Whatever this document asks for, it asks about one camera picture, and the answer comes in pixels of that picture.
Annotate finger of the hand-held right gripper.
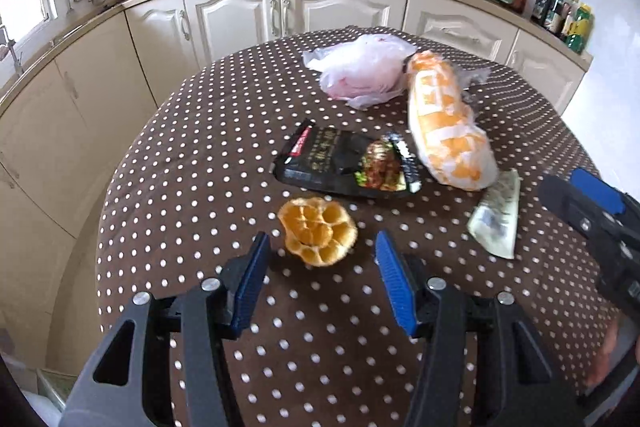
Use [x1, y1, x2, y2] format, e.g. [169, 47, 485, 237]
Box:
[539, 174, 608, 248]
[570, 168, 640, 228]

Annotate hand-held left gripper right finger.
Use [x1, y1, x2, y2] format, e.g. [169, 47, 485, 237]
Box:
[374, 230, 586, 427]

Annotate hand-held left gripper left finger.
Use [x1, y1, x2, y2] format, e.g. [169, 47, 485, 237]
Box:
[60, 231, 273, 427]

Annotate green white wrapper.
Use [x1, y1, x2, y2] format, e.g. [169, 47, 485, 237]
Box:
[466, 168, 521, 260]

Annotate orange honeycomb pastry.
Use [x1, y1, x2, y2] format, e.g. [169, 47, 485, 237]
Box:
[277, 197, 358, 267]

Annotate black snack packet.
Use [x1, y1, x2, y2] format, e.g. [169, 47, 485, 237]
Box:
[272, 119, 423, 199]

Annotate orange white bread wrapper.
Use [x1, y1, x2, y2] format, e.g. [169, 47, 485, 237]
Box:
[402, 50, 500, 192]

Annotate pink plastic bag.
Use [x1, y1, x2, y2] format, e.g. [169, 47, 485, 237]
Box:
[302, 34, 418, 110]

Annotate person's right hand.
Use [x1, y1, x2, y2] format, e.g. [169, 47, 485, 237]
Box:
[587, 322, 623, 390]

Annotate brown polka dot tablecloth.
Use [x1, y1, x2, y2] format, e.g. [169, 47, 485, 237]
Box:
[95, 25, 626, 427]

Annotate green yellow bottle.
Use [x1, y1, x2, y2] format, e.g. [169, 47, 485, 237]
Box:
[567, 3, 596, 55]

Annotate amber oil bottle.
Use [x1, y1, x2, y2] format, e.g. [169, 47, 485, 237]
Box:
[560, 0, 581, 42]

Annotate dark sauce bottle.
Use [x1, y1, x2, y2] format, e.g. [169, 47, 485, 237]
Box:
[547, 0, 568, 35]

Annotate dark wine bottle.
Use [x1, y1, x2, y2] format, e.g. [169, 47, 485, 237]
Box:
[531, 0, 557, 26]

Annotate cream base cabinets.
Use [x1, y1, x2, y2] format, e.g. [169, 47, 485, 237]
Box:
[0, 0, 593, 358]

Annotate metal faucet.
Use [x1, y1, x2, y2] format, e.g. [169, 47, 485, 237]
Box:
[0, 14, 23, 78]

